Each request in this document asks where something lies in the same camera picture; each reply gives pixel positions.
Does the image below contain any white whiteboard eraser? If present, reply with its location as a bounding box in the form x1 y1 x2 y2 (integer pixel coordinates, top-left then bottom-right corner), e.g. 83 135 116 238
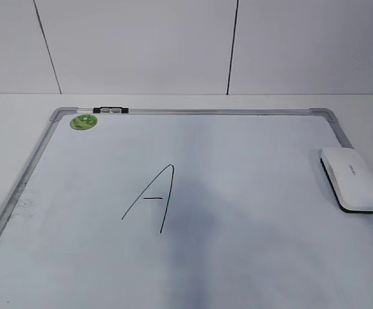
320 147 373 214

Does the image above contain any black and silver hanging clip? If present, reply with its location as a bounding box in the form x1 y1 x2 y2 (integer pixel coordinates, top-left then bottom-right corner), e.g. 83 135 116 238
93 107 129 114

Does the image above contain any round green magnet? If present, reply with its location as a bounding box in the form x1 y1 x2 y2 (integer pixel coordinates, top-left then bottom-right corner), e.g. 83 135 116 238
70 114 98 131

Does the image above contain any white whiteboard with grey frame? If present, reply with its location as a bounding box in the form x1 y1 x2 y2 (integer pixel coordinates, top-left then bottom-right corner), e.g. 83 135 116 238
0 108 373 308

